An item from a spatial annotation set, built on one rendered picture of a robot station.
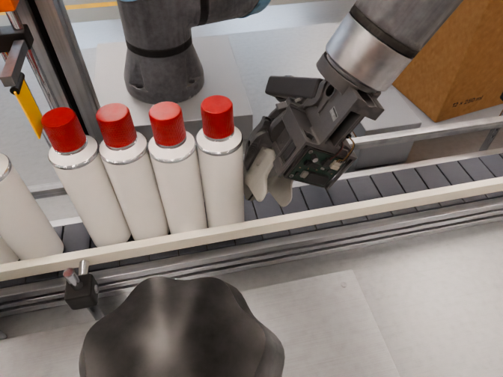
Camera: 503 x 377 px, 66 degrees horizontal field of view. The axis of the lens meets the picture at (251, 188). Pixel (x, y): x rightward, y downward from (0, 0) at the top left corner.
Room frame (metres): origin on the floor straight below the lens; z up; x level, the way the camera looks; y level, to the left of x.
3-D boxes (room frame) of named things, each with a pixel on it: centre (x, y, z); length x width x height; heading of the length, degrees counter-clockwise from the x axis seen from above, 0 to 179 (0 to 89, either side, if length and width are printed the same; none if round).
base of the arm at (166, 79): (0.66, 0.17, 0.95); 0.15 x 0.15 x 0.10
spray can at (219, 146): (0.33, 0.04, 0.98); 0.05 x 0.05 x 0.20
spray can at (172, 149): (0.32, 0.09, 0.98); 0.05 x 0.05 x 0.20
